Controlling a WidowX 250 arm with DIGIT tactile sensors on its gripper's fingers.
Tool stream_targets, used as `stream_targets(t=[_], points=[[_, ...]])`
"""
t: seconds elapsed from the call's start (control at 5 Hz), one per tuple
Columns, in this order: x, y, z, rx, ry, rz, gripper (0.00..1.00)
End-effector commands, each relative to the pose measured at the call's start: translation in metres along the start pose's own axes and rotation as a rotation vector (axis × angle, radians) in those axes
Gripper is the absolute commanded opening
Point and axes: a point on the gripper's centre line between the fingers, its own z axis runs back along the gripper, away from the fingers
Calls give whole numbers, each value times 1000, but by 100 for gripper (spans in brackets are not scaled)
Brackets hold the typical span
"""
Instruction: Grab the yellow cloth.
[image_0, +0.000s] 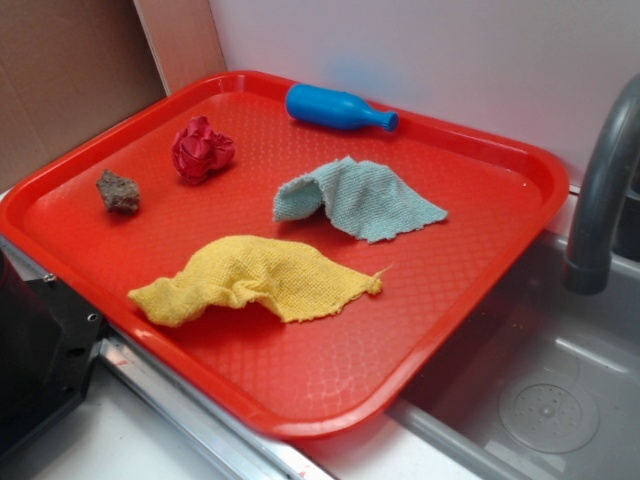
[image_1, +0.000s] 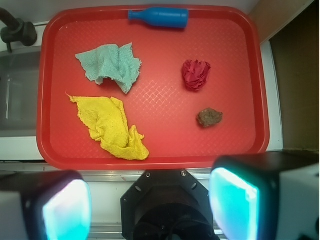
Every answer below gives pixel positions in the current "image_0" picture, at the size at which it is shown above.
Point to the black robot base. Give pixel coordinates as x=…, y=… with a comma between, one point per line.
x=50, y=337

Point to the yellow cloth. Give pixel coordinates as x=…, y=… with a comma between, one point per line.
x=292, y=280

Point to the light blue cloth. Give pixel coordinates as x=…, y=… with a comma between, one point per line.
x=363, y=199

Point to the red plastic tray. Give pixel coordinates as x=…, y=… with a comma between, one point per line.
x=296, y=380

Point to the blue plastic bottle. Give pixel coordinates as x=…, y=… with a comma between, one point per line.
x=336, y=109

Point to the crumpled red paper ball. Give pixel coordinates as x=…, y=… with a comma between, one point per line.
x=199, y=151

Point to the brown rock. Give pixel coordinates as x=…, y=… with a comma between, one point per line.
x=119, y=194

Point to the grey sink basin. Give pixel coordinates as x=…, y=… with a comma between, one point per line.
x=537, y=382

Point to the grey faucet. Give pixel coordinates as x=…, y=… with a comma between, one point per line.
x=606, y=219

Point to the brown cardboard panel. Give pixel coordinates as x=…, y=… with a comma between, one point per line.
x=69, y=71

